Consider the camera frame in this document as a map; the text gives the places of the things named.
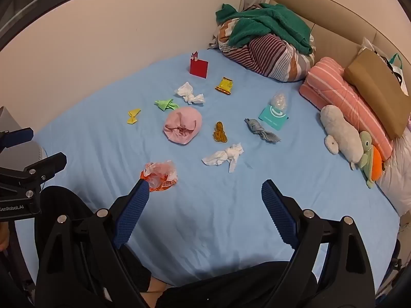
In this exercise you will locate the grey plush seal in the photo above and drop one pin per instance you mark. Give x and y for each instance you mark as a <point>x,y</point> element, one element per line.
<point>343,131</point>

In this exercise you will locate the white quilt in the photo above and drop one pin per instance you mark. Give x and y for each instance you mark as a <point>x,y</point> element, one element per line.
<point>398,173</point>

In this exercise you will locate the long white tissue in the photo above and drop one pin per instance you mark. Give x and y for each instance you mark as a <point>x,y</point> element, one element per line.
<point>224,157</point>

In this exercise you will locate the beige headboard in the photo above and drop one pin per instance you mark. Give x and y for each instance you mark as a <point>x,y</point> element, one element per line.
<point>337,16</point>

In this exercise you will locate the green towel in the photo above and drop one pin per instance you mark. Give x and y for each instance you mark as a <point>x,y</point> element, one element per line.
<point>273,22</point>

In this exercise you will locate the red folded card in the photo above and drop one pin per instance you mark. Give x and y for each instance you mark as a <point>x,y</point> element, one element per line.
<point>199,69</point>

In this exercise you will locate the yellow paper wrapper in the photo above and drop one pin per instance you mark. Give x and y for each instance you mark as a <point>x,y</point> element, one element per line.
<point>133,117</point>

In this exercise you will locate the grey and white bin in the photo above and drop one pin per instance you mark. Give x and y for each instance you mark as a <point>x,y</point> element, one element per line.
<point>25,152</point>

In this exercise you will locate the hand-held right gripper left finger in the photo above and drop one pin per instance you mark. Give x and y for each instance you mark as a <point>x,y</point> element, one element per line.
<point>133,211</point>

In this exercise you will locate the amber plastic wrapper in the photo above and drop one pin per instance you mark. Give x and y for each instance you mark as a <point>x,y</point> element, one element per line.
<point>219,133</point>

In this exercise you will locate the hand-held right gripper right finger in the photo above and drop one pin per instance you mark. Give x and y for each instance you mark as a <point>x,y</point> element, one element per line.
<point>277,211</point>

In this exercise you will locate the pink cloth cap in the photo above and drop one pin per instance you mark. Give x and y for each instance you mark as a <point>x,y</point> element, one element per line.
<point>189,118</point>

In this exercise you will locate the clear plastic wrap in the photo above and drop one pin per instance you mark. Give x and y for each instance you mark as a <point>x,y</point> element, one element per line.
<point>278,101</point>

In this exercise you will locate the teal square card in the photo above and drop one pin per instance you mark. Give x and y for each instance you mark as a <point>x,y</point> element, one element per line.
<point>273,121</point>

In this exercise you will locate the yellow snack packet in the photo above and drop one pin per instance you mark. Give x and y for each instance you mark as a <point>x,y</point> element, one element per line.
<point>224,85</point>

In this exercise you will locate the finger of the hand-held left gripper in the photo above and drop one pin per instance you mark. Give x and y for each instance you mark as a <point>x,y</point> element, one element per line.
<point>19,135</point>
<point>48,165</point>

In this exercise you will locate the person's dark trousers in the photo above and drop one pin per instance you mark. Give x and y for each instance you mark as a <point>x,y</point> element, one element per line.
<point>224,285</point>

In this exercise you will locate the striped duvet bundle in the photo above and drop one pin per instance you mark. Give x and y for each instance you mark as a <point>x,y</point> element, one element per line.
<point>273,59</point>

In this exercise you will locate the white shopping bag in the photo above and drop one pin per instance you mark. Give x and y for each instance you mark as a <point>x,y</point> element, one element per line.
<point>367,44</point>

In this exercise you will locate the knotted white tissue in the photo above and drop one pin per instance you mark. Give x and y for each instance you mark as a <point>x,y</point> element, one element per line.
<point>185,90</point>

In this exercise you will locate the brown pillow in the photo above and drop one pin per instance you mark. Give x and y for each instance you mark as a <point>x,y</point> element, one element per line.
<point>375,86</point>

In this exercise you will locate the grey crumpled cloth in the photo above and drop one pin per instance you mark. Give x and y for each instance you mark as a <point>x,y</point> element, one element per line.
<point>257,126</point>

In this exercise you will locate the green paper wrapper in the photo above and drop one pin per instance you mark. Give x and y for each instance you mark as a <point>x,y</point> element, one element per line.
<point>165,104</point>

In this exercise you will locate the orange and white plastic bag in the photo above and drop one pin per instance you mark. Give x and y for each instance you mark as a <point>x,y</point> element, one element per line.
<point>162,173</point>

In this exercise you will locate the green plush turtle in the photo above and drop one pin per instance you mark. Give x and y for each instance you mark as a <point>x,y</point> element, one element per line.
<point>369,155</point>

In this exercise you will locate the pink striped pillow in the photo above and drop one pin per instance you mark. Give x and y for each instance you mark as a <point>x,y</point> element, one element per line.
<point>334,83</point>

